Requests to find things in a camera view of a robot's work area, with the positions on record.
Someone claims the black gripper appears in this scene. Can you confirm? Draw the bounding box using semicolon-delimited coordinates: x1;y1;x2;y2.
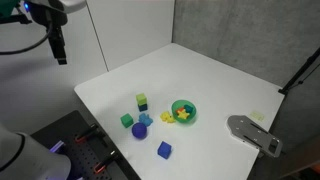
22;0;69;66

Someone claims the yellow toy figure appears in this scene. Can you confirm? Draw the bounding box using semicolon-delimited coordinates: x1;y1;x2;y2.
160;111;176;124

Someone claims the green plastic bowl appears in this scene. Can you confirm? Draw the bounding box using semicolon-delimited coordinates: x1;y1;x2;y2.
171;99;198;125

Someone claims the lime green cube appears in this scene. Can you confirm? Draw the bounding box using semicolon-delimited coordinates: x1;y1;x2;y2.
135;92;148;106

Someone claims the dark teal cube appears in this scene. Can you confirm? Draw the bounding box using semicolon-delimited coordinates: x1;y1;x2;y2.
137;102;149;113

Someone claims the black perforated base board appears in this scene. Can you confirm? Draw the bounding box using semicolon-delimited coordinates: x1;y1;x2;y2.
30;110;141;180

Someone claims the light blue star toy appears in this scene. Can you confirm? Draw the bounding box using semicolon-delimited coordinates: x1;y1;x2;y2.
138;112;154;127

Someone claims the purple ball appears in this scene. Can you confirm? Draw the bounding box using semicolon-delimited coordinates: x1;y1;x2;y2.
131;122;148;139

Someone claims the yellow star toy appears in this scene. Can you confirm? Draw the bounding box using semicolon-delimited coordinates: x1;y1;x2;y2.
177;109;191;120

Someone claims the blue cube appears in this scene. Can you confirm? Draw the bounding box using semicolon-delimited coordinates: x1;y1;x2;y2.
157;140;173;160

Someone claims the pale yellow tape patch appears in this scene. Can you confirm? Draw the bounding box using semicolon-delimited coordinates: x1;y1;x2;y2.
249;110;266;122

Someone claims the grey metal mounting plate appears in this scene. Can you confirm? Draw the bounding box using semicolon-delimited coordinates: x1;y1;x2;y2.
226;114;284;159

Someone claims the black tripod pole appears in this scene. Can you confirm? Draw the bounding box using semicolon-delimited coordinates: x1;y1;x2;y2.
278;46;320;96

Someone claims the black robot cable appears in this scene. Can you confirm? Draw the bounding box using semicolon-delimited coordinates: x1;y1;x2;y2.
0;18;54;56

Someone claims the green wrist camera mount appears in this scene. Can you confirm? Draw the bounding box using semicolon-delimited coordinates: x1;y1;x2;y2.
0;0;20;17

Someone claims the black clamp orange handle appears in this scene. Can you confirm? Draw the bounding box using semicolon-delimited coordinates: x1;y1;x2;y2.
93;150;119;174
74;123;100;144

